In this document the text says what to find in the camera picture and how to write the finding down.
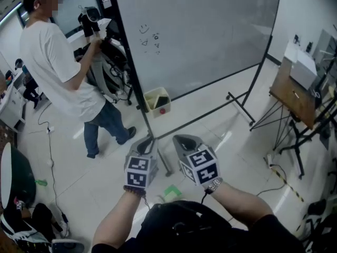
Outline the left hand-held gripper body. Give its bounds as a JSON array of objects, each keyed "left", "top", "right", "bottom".
[{"left": 124, "top": 157, "right": 159, "bottom": 190}]

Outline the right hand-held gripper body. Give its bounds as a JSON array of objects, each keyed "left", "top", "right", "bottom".
[{"left": 179, "top": 146, "right": 220, "bottom": 187}]

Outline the cream plastic bin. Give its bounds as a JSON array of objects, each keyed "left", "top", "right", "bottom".
[{"left": 143, "top": 87, "right": 172, "bottom": 119}]

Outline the person's right forearm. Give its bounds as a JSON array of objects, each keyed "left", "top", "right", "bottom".
[{"left": 207, "top": 182, "right": 273, "bottom": 225}]

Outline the person's left forearm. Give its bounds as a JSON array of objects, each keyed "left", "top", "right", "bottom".
[{"left": 92, "top": 192, "right": 144, "bottom": 249}]

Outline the whiteboard on black rolling stand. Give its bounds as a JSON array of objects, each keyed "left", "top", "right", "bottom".
[{"left": 105, "top": 0, "right": 282, "bottom": 176}]

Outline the silver metal wristwatch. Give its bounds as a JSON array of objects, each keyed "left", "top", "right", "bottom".
[{"left": 205, "top": 177, "right": 224, "bottom": 194}]

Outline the green floor tape marker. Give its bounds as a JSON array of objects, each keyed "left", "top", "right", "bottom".
[{"left": 163, "top": 184, "right": 183, "bottom": 198}]

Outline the person's black shirt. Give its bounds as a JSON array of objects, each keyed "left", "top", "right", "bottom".
[{"left": 91, "top": 200, "right": 308, "bottom": 253}]

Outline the yellow black floor tape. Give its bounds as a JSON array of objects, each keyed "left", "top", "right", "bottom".
[{"left": 271, "top": 167, "right": 309, "bottom": 231}]

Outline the black mesh office chair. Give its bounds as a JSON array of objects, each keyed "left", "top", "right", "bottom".
[{"left": 75, "top": 20, "right": 134, "bottom": 106}]

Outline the black metal rolling stand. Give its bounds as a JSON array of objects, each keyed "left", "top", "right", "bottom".
[{"left": 279, "top": 88, "right": 337, "bottom": 179}]

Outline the dark green armchair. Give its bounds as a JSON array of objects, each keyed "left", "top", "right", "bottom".
[{"left": 10, "top": 146, "right": 36, "bottom": 208}]

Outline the black armchair with star base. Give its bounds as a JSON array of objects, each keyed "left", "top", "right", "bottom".
[{"left": 300, "top": 199, "right": 337, "bottom": 247}]

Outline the white round table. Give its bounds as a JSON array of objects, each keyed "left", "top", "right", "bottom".
[{"left": 1, "top": 142, "right": 15, "bottom": 209}]

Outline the white rectangular case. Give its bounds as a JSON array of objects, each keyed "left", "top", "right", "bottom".
[{"left": 289, "top": 50, "right": 318, "bottom": 91}]

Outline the white bench counter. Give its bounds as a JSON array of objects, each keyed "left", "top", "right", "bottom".
[{"left": 65, "top": 17, "right": 113, "bottom": 47}]

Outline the white low cabinet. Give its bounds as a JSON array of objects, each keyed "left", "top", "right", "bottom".
[{"left": 283, "top": 41, "right": 300, "bottom": 64}]

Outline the white desk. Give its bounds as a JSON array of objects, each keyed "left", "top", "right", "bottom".
[{"left": 0, "top": 70, "right": 27, "bottom": 133}]

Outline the black coat rack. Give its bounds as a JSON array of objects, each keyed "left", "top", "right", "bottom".
[{"left": 315, "top": 25, "right": 337, "bottom": 89}]

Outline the grey metal cabinet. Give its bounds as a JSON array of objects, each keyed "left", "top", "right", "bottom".
[{"left": 312, "top": 29, "right": 337, "bottom": 63}]

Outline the dark beaded bracelet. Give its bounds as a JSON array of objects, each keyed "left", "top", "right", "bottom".
[{"left": 123, "top": 185, "right": 147, "bottom": 198}]

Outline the black floor cable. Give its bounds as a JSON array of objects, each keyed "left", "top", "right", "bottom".
[{"left": 256, "top": 163, "right": 288, "bottom": 197}]

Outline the wooden table with wire legs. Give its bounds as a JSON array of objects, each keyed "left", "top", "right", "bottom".
[{"left": 249, "top": 55, "right": 318, "bottom": 151}]

